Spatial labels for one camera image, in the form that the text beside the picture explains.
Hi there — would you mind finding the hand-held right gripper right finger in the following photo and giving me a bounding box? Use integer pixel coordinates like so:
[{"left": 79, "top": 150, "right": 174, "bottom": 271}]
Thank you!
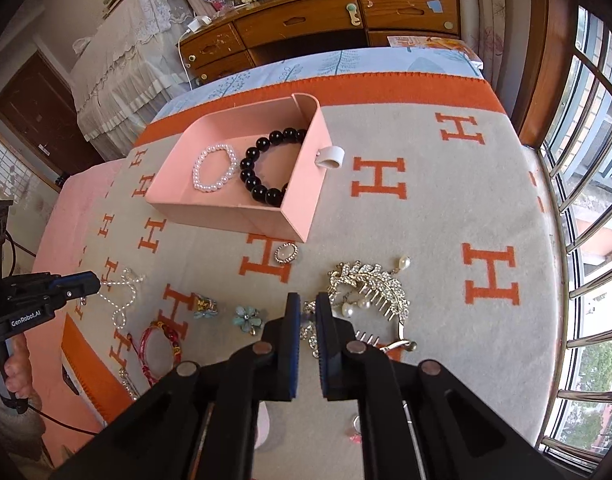
[{"left": 315, "top": 292, "right": 567, "bottom": 480}]

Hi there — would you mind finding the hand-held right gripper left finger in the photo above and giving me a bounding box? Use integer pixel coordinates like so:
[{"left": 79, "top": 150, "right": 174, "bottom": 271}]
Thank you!
[{"left": 50, "top": 292, "right": 303, "bottom": 480}]

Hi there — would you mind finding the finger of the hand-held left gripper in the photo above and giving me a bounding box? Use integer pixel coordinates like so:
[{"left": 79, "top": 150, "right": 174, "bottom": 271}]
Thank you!
[{"left": 50, "top": 270, "right": 102, "bottom": 311}]

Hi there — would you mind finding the rhinestone brooch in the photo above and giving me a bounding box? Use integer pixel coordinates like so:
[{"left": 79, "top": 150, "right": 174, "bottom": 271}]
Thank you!
[{"left": 300, "top": 300, "right": 323, "bottom": 359}]

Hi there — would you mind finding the blue flower brooch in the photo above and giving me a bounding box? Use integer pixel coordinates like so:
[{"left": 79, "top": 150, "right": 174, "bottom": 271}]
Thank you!
[{"left": 232, "top": 305, "right": 263, "bottom": 336}]

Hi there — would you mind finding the jewellery pile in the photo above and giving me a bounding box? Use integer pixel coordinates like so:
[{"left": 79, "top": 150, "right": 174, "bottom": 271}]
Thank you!
[{"left": 98, "top": 267, "right": 146, "bottom": 328}]

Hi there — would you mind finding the silver oval ring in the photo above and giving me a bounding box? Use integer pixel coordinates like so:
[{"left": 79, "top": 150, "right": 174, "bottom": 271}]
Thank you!
[{"left": 274, "top": 241, "right": 299, "bottom": 265}]

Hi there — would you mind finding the silver hair clip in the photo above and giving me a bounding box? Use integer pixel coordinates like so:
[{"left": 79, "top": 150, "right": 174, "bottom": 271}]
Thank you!
[{"left": 353, "top": 330, "right": 417, "bottom": 356}]

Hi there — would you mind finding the silver leaf hair comb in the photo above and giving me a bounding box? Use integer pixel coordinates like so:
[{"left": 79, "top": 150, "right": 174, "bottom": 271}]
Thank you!
[{"left": 327, "top": 259, "right": 411, "bottom": 321}]

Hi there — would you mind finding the silver hairpin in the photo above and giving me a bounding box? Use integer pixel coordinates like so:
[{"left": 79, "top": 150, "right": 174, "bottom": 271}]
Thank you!
[{"left": 118, "top": 367, "right": 139, "bottom": 401}]

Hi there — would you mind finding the red braided bracelet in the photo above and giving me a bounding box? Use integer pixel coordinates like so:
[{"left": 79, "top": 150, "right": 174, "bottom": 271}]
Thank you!
[{"left": 138, "top": 322, "right": 184, "bottom": 386}]

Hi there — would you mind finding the pink box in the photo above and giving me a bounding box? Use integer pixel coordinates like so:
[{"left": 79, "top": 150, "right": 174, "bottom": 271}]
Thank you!
[{"left": 146, "top": 92, "right": 347, "bottom": 242}]

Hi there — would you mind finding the person's left forearm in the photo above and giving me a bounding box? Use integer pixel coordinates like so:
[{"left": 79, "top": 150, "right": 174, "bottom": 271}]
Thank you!
[{"left": 0, "top": 380, "right": 49, "bottom": 466}]

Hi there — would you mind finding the person's left hand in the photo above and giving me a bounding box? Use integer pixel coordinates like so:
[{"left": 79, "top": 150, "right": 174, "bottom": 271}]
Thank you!
[{"left": 6, "top": 334, "right": 34, "bottom": 401}]

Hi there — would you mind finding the pink bed sheet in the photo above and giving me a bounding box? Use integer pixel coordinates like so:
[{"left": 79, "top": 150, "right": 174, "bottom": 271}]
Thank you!
[{"left": 30, "top": 157, "right": 136, "bottom": 426}]

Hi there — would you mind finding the lattice glass door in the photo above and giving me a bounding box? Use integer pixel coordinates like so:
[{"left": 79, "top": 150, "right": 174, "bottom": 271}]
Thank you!
[{"left": 0, "top": 125, "right": 61, "bottom": 201}]

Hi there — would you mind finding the brown wooden door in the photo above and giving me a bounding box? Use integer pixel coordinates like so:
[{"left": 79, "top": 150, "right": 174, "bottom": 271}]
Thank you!
[{"left": 0, "top": 50, "right": 106, "bottom": 186}]

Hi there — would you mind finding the orange patterned blanket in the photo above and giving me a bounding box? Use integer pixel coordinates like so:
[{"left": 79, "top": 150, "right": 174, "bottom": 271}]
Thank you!
[{"left": 60, "top": 72, "right": 569, "bottom": 456}]

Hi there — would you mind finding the white lace furniture cover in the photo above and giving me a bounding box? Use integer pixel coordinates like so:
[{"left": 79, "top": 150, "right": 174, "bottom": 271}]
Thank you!
[{"left": 68, "top": 0, "right": 194, "bottom": 161}]

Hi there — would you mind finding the blue leaf-print sheet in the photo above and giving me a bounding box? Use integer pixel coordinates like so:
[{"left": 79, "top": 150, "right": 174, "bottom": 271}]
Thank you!
[{"left": 148, "top": 49, "right": 487, "bottom": 126}]

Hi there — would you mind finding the wooden desk with drawers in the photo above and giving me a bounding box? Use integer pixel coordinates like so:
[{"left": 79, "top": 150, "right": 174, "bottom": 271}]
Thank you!
[{"left": 178, "top": 0, "right": 462, "bottom": 87}]

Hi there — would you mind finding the orange magazine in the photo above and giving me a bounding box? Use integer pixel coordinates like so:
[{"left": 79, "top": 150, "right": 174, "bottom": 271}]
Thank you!
[{"left": 386, "top": 34, "right": 469, "bottom": 56}]

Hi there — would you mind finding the pale floral curtain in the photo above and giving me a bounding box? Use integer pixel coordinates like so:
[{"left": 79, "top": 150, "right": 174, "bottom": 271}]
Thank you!
[{"left": 473, "top": 0, "right": 524, "bottom": 96}]

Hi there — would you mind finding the black cable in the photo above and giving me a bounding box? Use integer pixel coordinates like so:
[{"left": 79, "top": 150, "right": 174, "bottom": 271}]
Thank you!
[{"left": 13, "top": 395, "right": 109, "bottom": 435}]

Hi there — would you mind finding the white pearl bracelet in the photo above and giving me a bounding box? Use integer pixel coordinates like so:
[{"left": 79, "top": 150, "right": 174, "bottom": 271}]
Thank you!
[{"left": 192, "top": 143, "right": 238, "bottom": 193}]

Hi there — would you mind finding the black bead bracelet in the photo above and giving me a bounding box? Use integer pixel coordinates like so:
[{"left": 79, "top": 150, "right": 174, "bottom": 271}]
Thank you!
[{"left": 239, "top": 128, "right": 307, "bottom": 207}]

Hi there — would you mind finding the white power cable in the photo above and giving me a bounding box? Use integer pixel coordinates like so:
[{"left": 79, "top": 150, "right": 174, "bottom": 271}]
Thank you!
[{"left": 176, "top": 30, "right": 194, "bottom": 91}]

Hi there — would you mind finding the wooden window frame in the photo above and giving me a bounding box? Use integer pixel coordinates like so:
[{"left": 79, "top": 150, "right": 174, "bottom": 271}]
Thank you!
[{"left": 506, "top": 0, "right": 579, "bottom": 146}]

